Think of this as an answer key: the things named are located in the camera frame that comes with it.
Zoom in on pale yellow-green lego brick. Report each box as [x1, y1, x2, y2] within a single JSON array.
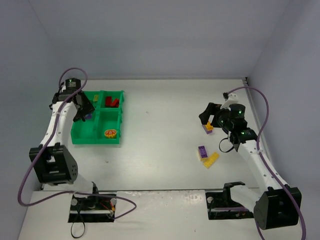
[[93, 94, 99, 102]]

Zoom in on orange lego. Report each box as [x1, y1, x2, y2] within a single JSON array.
[[204, 121, 214, 132]]

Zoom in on large red lego brick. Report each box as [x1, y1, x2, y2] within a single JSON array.
[[105, 96, 112, 108]]

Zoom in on small dark red lego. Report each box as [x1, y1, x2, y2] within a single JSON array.
[[110, 98, 120, 108]]

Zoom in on orange lego brick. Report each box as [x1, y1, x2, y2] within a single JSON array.
[[104, 129, 117, 139]]

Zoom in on purple lego brick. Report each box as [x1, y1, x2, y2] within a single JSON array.
[[197, 145, 208, 157]]

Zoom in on small yellow lego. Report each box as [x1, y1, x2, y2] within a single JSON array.
[[199, 155, 208, 162]]

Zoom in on yellow lego plate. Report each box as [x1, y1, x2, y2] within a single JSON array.
[[203, 152, 220, 169]]

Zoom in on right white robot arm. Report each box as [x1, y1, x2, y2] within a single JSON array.
[[199, 102, 302, 230]]

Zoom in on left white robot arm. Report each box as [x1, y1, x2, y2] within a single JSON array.
[[29, 78, 96, 194]]

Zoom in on green four-compartment sorting tray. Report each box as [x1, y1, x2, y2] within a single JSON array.
[[70, 90, 125, 145]]

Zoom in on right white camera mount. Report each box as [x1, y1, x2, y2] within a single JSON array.
[[220, 92, 239, 110]]

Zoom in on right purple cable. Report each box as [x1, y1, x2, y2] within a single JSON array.
[[226, 86, 307, 240]]

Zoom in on purple cable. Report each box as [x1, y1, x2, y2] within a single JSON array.
[[226, 86, 307, 240], [17, 67, 137, 221]]

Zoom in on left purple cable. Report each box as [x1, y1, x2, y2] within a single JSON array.
[[17, 67, 137, 221]]

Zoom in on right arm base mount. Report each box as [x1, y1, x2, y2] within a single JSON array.
[[205, 191, 254, 221]]

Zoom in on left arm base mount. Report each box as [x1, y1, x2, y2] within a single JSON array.
[[68, 193, 117, 223]]

